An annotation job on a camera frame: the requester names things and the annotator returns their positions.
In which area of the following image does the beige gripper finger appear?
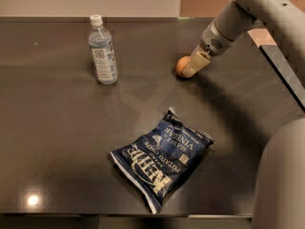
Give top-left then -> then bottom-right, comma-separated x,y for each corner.
181,51 -> 212,78

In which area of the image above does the orange fruit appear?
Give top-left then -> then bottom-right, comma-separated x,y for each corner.
175,56 -> 191,78

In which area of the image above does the blue potato chips bag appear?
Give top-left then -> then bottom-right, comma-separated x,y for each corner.
111,107 -> 214,214

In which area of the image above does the clear plastic water bottle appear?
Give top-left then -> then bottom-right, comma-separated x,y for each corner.
88,14 -> 118,85

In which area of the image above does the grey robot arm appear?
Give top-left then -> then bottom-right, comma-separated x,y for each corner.
176,0 -> 305,229

